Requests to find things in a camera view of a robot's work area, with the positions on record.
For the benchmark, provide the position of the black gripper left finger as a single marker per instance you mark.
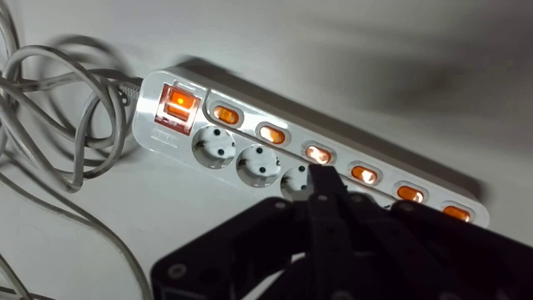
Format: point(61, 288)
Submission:
point(268, 238)

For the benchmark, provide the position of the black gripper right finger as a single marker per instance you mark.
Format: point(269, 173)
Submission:
point(422, 250)

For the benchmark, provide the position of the white six-socket power strip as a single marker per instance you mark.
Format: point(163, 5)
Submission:
point(311, 141)

